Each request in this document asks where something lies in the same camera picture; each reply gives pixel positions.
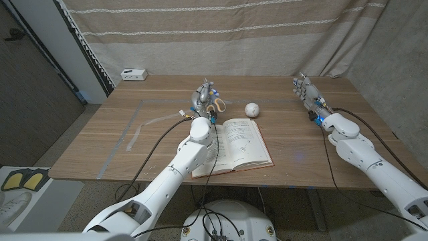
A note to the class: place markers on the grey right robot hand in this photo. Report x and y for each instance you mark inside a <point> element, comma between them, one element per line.
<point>309,94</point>

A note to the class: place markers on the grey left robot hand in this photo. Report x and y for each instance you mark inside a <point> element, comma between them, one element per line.
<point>200,100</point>

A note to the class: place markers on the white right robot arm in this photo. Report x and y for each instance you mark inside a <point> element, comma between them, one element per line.
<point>378,164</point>

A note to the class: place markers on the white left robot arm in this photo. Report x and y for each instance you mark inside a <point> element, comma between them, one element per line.
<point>167,180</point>

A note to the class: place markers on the open book with red cover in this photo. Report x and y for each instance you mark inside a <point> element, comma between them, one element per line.
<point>244,144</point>

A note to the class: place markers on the white baseball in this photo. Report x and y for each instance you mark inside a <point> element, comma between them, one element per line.
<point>252,110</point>

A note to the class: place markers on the beige striped curtain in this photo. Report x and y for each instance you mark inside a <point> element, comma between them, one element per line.
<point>217,40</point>

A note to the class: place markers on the white power strip box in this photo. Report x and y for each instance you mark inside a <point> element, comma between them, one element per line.
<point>133,74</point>

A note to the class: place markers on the grey textured backdrop cloth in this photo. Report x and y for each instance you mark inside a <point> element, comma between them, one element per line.
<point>394,67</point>

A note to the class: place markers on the grey metal table leg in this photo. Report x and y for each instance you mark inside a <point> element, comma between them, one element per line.
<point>317,211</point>

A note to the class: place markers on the white robot torso base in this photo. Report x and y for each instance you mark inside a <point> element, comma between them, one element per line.
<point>240,221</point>

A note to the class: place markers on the white floor platform board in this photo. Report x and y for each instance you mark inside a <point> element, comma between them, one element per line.
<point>57,201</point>

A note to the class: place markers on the yellow black foot pedal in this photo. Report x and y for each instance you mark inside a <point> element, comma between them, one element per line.
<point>12,180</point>
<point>35,180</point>

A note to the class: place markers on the black backdrop frame pole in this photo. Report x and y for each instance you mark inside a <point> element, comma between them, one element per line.
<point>85,50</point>

